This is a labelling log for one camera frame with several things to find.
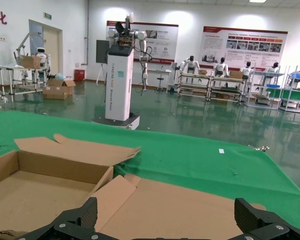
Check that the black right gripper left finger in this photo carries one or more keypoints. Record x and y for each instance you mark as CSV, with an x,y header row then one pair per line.
x,y
90,212

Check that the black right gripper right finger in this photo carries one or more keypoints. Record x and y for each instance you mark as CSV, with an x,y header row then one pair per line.
x,y
243,215

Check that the open cardboard box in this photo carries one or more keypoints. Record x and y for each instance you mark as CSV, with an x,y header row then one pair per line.
x,y
177,212
52,195

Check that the large cardboard box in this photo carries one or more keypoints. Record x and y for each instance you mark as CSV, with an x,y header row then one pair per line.
x,y
236,74

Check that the small cardboard box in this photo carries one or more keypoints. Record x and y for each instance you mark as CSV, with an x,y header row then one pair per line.
x,y
203,72

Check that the white tape label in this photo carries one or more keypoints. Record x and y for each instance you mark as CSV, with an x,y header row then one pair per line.
x,y
221,150

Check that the metal table clip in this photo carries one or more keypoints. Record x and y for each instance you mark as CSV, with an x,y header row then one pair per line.
x,y
263,148

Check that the green tablecloth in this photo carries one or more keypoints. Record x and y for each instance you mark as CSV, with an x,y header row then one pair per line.
x,y
190,162

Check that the open cardboard carton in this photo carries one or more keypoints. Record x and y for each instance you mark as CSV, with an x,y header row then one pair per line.
x,y
56,91

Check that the white tower robot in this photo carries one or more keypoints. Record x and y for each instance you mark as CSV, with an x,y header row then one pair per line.
x,y
118,87

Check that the beige pipe workbench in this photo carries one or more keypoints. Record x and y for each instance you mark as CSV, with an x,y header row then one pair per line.
x,y
193,85
226,87

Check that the grey metal shelf rack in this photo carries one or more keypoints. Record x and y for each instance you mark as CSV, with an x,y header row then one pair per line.
x,y
273,87
296,95

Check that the red bin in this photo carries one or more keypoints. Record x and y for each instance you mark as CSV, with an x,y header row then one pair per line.
x,y
79,75

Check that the teal plastic bag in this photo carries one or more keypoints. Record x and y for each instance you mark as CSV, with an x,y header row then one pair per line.
x,y
58,76

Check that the black stool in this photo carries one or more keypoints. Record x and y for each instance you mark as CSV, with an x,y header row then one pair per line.
x,y
159,80

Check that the white pipe rack workbench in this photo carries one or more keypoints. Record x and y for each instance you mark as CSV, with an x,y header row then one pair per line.
x,y
12,80

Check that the white desk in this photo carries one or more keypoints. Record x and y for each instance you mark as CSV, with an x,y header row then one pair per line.
x,y
160,71

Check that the cardboard carton on rack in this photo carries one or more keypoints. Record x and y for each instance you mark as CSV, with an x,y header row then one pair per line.
x,y
31,62

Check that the black display screen on stand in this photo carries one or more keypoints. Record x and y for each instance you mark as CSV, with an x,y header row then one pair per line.
x,y
101,51

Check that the small white humanoid robot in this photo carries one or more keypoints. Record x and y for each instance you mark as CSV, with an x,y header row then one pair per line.
x,y
41,53

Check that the green exit sign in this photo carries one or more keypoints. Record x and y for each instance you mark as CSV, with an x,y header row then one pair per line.
x,y
47,16

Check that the ceiling light panel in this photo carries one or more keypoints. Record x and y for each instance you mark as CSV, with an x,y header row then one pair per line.
x,y
257,0

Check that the beige door with frame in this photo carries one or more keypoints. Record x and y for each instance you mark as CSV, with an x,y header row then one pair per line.
x,y
52,50

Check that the white wall pipe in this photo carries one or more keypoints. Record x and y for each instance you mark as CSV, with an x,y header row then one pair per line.
x,y
88,37

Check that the wide wall poster board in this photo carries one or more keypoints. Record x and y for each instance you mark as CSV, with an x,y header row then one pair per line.
x,y
240,40

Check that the white lifting frame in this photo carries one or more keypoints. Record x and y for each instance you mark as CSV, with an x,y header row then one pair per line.
x,y
22,43

